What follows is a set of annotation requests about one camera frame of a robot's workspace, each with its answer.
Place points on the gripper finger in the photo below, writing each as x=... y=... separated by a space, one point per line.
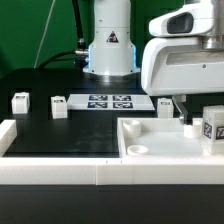
x=179 y=101

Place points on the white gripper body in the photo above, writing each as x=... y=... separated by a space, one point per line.
x=176 y=66

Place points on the white square tabletop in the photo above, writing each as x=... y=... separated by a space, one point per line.
x=164 y=137

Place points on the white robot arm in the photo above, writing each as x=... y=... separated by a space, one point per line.
x=111 y=55

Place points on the white marker sheet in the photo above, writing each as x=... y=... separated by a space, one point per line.
x=109 y=102

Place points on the white U-shaped fence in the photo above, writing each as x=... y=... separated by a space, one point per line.
x=104 y=171

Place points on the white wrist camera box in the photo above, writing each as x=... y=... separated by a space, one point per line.
x=190 y=20

